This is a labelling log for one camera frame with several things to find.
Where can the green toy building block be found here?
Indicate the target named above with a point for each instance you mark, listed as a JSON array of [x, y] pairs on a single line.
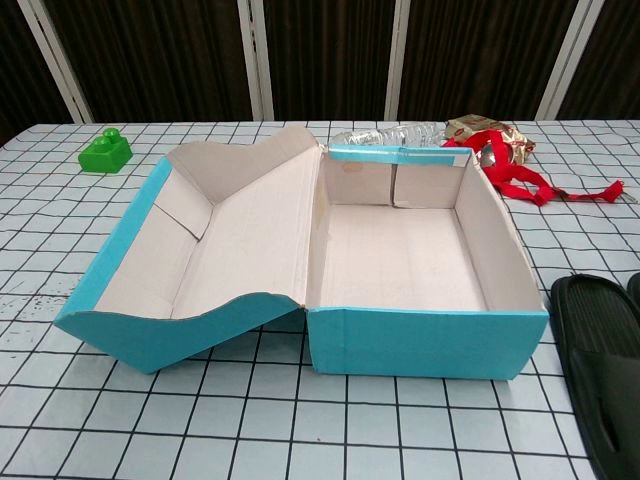
[[105, 157]]

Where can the light blue cardboard shoe box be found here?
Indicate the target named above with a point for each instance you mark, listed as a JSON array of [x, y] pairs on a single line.
[[400, 345]]

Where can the black rubber slipper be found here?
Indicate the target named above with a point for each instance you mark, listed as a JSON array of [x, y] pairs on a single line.
[[635, 287], [595, 320]]

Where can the clear plastic water bottle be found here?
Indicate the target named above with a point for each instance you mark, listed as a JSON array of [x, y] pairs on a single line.
[[395, 135]]

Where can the white black grid tablecloth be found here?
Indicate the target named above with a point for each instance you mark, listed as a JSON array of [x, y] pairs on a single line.
[[280, 430]]

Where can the gold foil snack wrapper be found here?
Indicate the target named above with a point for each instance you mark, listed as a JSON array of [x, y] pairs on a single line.
[[510, 137]]

